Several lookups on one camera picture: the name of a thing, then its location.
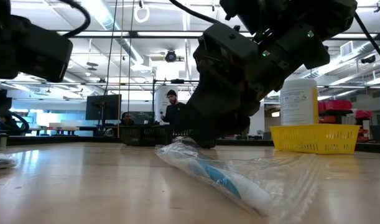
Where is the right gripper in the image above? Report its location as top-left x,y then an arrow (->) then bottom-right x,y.
189,23 -> 271,149

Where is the blue white toothbrush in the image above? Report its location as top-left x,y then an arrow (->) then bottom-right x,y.
154,136 -> 324,224

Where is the person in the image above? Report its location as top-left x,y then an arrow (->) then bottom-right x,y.
160,89 -> 190,126
120,111 -> 136,127

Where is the white cylindrical tank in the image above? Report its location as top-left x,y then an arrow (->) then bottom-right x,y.
155,85 -> 178,124

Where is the white wipes canister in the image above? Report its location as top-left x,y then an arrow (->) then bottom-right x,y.
279,77 -> 320,126

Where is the yellow slotted plastic basket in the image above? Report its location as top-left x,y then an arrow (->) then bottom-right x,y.
269,123 -> 361,155

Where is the red storage bin row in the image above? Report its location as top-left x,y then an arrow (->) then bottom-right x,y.
317,99 -> 354,111

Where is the black monitor on stand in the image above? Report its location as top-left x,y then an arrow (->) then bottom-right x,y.
85,94 -> 123,121

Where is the dark storage bin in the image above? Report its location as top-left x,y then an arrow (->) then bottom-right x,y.
369,124 -> 380,144

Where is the silver wrapped razor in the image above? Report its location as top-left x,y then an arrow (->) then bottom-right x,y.
0,152 -> 19,170

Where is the black tubular stand frame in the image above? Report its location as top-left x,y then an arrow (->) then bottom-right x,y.
151,78 -> 200,125

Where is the black overhead camera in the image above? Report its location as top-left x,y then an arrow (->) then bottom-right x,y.
164,49 -> 177,63

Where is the black curved overhead cable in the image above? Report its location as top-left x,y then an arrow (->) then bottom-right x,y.
168,0 -> 223,25

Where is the black overhead frame bar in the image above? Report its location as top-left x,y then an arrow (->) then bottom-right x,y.
57,30 -> 380,40

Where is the white hanging ring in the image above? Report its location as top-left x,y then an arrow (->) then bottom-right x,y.
133,4 -> 151,24

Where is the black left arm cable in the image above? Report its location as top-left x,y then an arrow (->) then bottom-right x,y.
57,0 -> 91,39

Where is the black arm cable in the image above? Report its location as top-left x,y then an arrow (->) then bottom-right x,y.
57,0 -> 91,39
353,12 -> 380,66

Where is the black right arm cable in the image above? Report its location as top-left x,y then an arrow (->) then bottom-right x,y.
353,12 -> 380,66

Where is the thick black looped cable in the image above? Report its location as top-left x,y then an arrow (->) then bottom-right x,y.
7,110 -> 30,135

